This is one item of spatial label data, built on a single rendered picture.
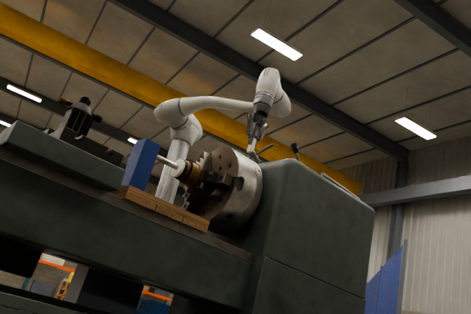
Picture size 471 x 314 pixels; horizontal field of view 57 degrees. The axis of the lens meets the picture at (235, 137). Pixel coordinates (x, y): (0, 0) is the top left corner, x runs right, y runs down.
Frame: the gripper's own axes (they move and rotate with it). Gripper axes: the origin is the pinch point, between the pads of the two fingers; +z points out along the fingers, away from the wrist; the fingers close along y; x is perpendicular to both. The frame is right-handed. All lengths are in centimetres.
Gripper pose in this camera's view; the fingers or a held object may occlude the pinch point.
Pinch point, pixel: (251, 145)
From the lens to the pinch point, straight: 197.2
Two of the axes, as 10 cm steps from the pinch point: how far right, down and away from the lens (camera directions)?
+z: -2.5, 8.8, -4.0
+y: -7.2, -4.5, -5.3
